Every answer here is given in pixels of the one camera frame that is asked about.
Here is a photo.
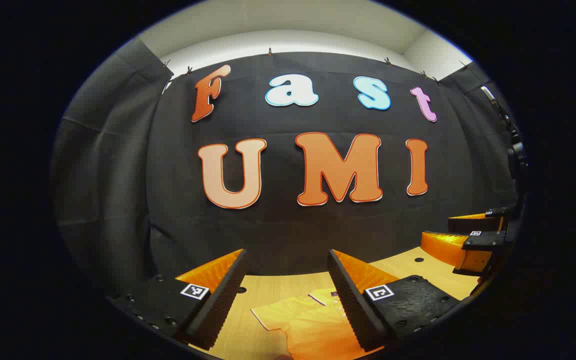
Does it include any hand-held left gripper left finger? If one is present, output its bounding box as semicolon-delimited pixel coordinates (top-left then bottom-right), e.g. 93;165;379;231
109;248;247;351

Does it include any black backdrop cloth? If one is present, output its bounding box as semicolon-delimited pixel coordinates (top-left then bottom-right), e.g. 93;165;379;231
52;37;524;301

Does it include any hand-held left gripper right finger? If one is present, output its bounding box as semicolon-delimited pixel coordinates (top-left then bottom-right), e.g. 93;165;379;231
326;248;462;352

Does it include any orange T-shirt with striped collar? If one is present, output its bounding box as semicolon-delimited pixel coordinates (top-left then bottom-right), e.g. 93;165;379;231
250;287;385;360

